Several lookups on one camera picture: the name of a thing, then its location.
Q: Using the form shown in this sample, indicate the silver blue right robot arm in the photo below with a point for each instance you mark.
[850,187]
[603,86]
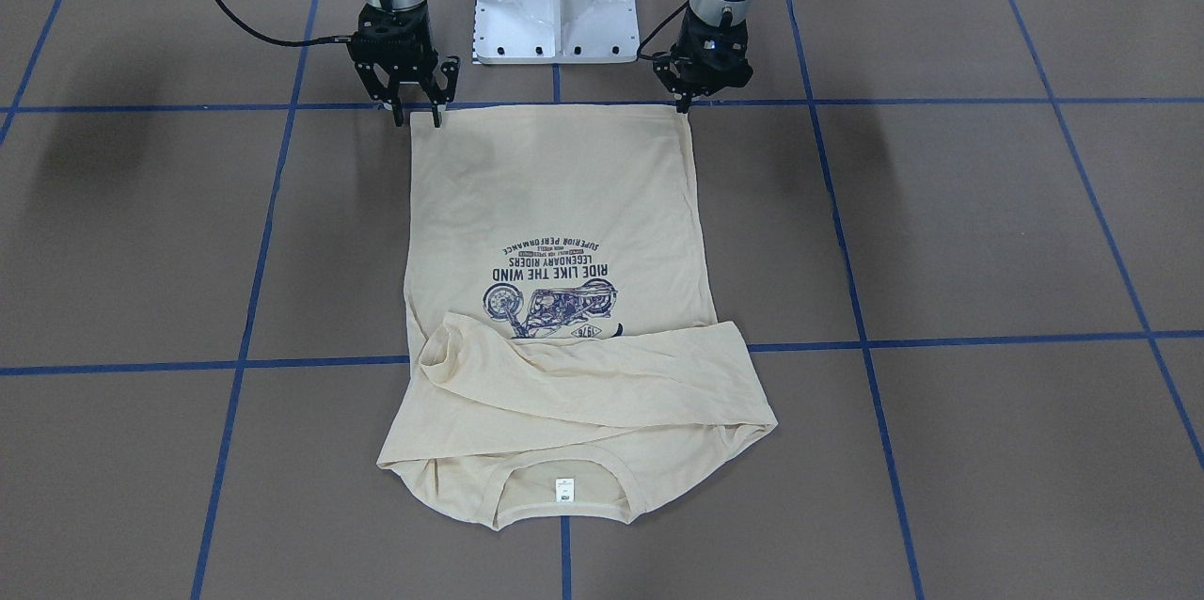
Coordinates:
[393,46]

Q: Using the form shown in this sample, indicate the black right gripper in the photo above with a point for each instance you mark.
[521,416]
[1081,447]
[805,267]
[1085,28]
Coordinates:
[443,77]

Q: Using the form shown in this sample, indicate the cream long-sleeve printed shirt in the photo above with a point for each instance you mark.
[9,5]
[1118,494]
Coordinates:
[565,353]

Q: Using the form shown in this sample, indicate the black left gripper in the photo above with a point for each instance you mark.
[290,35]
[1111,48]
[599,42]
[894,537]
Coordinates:
[684,81]

